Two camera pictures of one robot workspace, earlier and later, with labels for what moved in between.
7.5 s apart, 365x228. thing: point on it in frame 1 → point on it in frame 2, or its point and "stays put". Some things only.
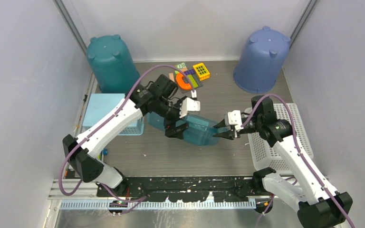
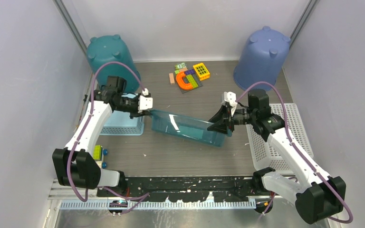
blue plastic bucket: [261, 61] stays put
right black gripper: [229, 134] → [222, 119]
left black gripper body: [171, 115] → [131, 105]
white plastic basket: [264, 156] stays put
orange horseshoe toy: [183, 85] stays put
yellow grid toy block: [202, 71] stays put
